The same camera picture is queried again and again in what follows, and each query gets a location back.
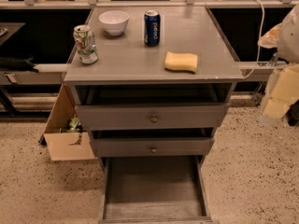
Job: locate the yellow sponge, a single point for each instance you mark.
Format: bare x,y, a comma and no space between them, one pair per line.
181,61

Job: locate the crushed white green can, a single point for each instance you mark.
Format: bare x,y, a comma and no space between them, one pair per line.
85,44

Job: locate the grey open bottom drawer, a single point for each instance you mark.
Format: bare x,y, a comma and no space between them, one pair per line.
154,190

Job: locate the open cardboard box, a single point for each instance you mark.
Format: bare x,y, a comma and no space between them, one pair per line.
65,143

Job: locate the black cloth on shelf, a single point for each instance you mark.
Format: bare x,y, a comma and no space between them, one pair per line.
17,64

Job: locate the green items in box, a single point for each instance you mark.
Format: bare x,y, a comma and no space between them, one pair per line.
74,126

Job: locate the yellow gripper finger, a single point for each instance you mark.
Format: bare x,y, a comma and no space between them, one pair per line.
284,94

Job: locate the white bowl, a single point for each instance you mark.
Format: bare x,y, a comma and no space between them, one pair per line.
114,22

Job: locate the grey top drawer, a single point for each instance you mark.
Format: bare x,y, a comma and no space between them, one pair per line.
137,117

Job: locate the grey drawer cabinet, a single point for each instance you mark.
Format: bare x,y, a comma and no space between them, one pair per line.
128,72

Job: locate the grey middle drawer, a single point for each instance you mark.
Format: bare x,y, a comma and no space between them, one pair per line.
134,147

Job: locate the blue Pepsi can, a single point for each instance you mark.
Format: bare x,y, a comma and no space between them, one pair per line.
152,21

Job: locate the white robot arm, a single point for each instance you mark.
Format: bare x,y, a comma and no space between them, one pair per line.
285,38

